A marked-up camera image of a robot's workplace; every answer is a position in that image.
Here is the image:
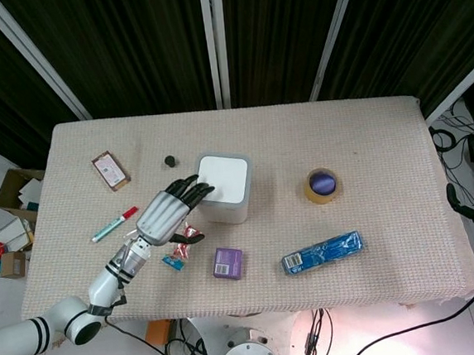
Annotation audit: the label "orange object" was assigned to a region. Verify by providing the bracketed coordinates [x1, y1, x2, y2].
[143, 318, 175, 348]

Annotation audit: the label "purple box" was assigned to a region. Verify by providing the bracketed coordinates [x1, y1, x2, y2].
[210, 245, 247, 282]

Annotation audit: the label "white partition frame post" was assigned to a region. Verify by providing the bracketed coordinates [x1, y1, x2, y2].
[419, 50, 474, 125]
[299, 0, 371, 102]
[0, 0, 93, 127]
[199, 0, 232, 110]

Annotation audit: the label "brown flat packet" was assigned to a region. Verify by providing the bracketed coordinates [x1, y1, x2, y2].
[89, 149, 133, 195]

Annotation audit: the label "red toy in clear packet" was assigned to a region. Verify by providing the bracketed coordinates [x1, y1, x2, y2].
[159, 221, 200, 273]

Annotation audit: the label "tangled black floor cables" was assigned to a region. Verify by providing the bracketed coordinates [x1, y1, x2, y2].
[428, 109, 474, 194]

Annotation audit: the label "open cardboard box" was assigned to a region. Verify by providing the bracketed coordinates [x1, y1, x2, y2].
[0, 165, 50, 227]

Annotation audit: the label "green marker with red cap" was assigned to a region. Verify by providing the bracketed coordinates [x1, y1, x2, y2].
[88, 206, 142, 244]

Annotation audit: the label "yellow packing tape roll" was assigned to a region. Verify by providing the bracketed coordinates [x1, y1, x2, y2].
[301, 166, 344, 207]

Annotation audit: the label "blue snack package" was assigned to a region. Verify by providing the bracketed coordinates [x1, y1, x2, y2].
[278, 228, 371, 280]

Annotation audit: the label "thin black hanging cables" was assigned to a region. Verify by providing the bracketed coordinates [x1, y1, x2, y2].
[288, 307, 333, 355]

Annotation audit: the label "small closed cardboard box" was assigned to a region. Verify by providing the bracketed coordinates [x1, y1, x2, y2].
[0, 249, 29, 281]

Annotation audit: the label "beige waffle tablecloth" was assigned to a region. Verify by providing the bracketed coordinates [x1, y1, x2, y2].
[4, 87, 474, 341]

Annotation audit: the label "black cable bundle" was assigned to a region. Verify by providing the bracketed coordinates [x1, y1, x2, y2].
[161, 315, 216, 355]

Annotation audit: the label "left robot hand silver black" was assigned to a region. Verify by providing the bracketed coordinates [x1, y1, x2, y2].
[131, 172, 222, 250]

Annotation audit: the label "long black cable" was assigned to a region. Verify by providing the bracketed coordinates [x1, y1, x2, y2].
[339, 259, 474, 355]

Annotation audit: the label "white paper sheets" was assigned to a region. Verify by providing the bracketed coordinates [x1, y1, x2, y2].
[16, 176, 45, 213]

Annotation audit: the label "white trash bin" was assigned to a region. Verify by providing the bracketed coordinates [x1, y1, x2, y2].
[192, 148, 259, 228]

